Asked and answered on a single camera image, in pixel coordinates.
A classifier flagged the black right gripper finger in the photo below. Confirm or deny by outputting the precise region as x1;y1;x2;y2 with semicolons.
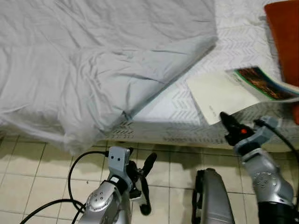
220;112;233;136
225;115;240;139

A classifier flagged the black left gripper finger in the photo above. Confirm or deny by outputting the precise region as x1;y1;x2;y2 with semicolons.
139;176;153;216
140;153;158;177

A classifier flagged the white book with city photo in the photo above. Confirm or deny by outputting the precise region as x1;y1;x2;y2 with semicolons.
186;67;299;126

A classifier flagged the orange suede pillow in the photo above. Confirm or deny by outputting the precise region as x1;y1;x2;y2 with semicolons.
264;0;299;125

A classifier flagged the grey blanket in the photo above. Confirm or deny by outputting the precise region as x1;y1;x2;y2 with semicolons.
0;0;218;155

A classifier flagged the silver robot right leg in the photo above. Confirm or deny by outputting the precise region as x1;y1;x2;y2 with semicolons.
192;168;236;224

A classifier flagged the white patterned mattress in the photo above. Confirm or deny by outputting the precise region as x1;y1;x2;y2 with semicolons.
98;0;299;151

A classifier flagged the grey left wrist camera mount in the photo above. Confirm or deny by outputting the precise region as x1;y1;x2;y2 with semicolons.
107;146;133;182

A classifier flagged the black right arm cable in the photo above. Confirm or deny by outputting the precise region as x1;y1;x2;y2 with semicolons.
255;120;299;155

